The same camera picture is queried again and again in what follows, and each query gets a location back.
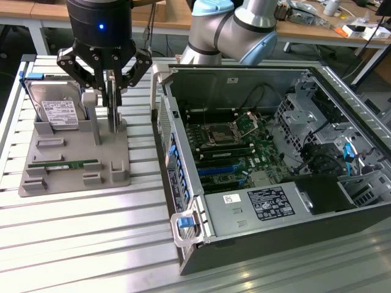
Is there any CPU socket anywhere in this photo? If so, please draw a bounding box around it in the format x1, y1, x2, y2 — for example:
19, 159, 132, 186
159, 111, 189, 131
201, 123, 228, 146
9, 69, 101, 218
207, 121, 242, 146

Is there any perforated steel disk bay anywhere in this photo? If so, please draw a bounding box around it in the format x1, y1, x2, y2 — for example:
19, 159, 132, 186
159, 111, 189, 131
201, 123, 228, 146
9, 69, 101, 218
273, 91, 340, 156

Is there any long wooden desk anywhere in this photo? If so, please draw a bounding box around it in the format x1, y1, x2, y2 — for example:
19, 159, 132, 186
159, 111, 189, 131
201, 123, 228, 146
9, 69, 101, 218
0, 0, 193, 56

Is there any black open PC case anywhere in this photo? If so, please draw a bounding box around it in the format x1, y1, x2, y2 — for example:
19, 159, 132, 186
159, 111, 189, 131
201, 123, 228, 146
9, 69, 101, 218
150, 59, 391, 275

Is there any green motherboard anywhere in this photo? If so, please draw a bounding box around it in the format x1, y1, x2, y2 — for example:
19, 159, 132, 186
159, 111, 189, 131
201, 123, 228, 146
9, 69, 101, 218
183, 108, 291, 196

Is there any grey parts rack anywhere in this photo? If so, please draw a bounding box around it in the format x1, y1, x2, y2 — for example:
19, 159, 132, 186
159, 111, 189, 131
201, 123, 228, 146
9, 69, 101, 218
17, 91, 132, 198

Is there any blue case release latch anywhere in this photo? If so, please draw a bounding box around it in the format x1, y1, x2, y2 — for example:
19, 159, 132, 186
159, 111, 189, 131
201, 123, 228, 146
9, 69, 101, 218
177, 215, 195, 230

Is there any blue expansion slot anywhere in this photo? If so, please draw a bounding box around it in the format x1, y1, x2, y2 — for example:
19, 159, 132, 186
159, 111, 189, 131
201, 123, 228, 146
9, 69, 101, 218
197, 164, 242, 178

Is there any white plastic cup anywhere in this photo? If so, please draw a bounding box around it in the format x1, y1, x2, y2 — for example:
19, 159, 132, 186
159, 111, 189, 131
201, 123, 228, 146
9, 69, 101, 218
323, 0, 342, 16

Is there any silver chipset heatsink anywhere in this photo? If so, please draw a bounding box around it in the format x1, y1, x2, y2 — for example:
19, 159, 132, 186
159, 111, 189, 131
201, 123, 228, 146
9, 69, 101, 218
250, 170, 274, 187

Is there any grey power supply unit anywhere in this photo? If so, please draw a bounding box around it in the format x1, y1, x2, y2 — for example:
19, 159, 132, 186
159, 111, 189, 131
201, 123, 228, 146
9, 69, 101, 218
203, 181, 312, 238

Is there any black monitor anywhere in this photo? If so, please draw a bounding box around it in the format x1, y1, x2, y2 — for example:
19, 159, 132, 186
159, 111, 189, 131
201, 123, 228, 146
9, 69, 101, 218
375, 0, 391, 16

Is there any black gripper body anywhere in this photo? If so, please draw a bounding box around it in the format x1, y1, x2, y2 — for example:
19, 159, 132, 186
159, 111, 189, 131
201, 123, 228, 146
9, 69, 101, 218
66, 0, 137, 73

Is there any Nvidia graphics card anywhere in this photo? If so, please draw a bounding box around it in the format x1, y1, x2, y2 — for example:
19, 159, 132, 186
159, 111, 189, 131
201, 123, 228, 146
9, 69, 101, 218
106, 70, 122, 134

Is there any black wire bundle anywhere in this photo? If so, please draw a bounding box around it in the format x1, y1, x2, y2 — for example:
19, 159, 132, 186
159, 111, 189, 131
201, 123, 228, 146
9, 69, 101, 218
298, 142, 346, 178

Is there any blue wire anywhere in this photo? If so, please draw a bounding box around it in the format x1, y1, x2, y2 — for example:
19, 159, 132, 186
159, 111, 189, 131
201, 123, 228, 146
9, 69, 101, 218
342, 142, 357, 177

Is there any white flat box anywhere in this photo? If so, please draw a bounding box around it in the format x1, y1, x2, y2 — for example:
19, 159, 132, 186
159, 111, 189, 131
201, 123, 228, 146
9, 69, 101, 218
362, 26, 391, 40

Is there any slotted grey disk bay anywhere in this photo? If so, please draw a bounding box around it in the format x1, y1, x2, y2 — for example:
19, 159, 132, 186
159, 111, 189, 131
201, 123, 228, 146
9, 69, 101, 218
337, 169, 388, 209

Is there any metal socket cover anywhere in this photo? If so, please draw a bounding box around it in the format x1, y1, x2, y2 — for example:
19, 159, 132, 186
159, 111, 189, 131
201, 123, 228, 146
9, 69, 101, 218
232, 111, 265, 137

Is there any cluttered wooden desk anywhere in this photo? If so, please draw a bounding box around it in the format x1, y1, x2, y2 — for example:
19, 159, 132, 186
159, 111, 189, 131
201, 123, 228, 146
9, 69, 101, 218
274, 0, 391, 85

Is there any hard disk in blue bracket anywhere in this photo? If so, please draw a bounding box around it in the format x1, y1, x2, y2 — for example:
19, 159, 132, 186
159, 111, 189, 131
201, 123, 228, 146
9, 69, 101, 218
18, 71, 90, 131

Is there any black cable with connector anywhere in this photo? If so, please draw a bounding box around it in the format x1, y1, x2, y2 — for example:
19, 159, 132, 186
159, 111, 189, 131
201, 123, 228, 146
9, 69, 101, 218
142, 2, 158, 51

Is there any black plastic air shroud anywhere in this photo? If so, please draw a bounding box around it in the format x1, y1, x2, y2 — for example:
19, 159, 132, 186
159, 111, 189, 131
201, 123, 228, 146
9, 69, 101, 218
282, 174, 358, 216

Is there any green RAM stick with label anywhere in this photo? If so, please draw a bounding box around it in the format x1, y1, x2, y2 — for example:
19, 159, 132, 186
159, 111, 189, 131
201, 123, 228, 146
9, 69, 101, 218
27, 158, 101, 170

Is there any black expansion slot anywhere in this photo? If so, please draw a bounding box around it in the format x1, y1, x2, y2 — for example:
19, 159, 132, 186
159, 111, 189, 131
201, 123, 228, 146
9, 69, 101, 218
201, 179, 247, 190

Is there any dark installed RAM stick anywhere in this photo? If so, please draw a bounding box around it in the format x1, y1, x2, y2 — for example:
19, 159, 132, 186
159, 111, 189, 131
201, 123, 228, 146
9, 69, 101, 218
200, 146, 255, 159

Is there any white and orange small box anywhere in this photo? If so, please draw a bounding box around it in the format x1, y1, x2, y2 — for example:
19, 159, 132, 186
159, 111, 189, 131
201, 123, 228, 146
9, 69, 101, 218
334, 23, 367, 39

